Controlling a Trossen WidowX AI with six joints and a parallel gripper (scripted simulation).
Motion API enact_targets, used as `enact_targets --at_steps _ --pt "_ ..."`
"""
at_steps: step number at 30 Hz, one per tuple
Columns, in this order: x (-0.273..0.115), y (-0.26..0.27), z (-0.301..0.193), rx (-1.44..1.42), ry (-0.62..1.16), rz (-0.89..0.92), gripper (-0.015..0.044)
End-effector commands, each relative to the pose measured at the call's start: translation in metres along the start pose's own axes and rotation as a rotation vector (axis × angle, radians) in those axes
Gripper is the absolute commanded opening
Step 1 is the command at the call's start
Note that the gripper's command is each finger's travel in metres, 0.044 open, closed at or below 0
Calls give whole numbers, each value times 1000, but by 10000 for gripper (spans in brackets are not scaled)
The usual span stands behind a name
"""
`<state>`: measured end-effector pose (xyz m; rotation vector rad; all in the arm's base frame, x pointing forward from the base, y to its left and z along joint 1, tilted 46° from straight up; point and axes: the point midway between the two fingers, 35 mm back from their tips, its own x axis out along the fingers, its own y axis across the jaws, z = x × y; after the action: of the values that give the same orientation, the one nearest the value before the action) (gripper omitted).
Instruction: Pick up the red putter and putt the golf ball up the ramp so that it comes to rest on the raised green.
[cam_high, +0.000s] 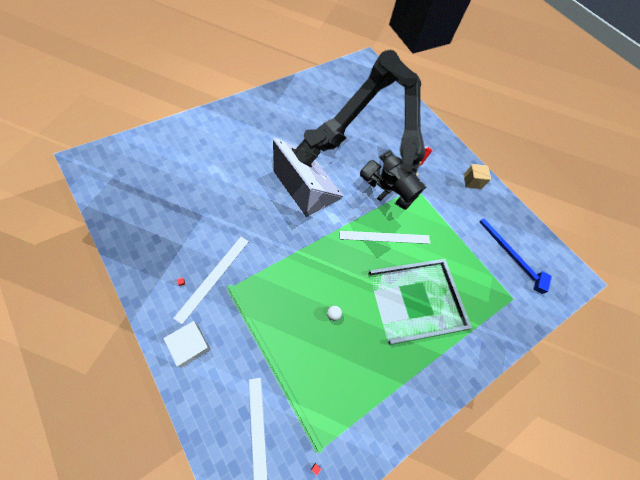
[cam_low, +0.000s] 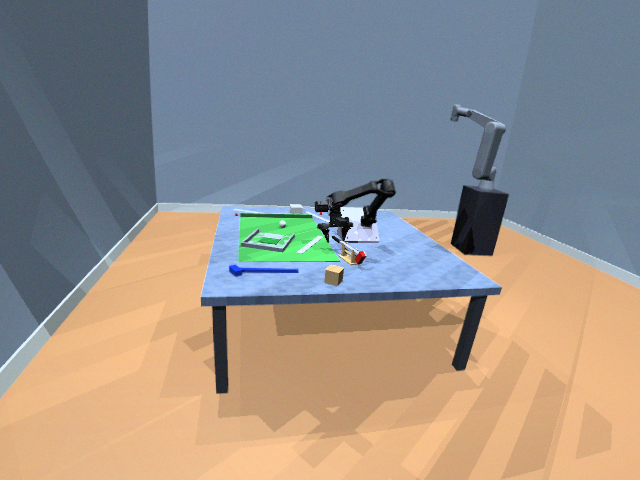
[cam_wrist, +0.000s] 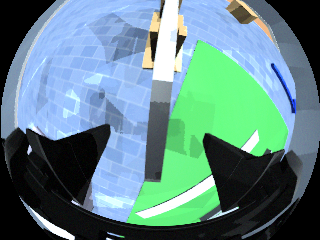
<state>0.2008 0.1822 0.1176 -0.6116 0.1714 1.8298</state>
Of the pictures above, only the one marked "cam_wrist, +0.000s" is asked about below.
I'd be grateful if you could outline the green flat mat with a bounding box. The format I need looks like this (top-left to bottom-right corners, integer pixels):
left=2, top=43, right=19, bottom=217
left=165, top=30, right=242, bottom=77
left=125, top=40, right=288, bottom=227

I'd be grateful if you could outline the tan cube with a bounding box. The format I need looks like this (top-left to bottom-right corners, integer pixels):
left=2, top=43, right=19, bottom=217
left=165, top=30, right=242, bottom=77
left=225, top=0, right=259, bottom=24

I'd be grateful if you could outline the blue golf putter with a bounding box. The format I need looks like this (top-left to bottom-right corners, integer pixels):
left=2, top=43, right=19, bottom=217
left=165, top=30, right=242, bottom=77
left=271, top=63, right=296, bottom=113

